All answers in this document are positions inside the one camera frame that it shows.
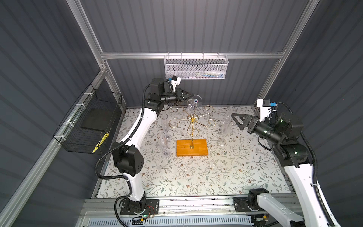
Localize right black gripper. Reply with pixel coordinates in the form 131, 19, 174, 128
230, 113, 281, 145

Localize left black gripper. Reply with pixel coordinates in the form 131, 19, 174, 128
159, 88, 192, 106

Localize clear wine glass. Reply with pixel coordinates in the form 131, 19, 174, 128
160, 105, 171, 116
217, 120, 233, 146
157, 132, 171, 158
224, 106, 236, 123
160, 113, 172, 142
186, 95, 203, 113

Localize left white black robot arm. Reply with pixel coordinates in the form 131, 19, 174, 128
112, 76, 194, 212

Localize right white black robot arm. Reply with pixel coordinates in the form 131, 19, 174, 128
231, 112, 339, 227

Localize orange wooden rack base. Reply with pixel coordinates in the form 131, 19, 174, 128
176, 139, 209, 157

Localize items in white basket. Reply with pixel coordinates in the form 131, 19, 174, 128
185, 71, 225, 79

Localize yellow striped item in basket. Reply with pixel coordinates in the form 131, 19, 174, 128
92, 132, 109, 154

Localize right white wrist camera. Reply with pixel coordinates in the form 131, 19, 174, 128
256, 98, 278, 122

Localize white wire mesh basket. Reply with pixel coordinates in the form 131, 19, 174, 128
164, 54, 229, 80

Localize gold wire glass rack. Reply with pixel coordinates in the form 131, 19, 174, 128
168, 106, 216, 140

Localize left black corrugated cable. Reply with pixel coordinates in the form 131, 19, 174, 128
94, 84, 151, 227

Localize black corrugated cable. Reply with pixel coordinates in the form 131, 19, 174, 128
94, 84, 151, 227
276, 101, 337, 227

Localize black wire mesh basket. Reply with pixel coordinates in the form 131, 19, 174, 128
54, 85, 123, 155

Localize right black corrugated cable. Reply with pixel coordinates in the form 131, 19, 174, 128
276, 101, 337, 227

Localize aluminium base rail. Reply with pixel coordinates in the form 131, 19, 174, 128
82, 194, 307, 227

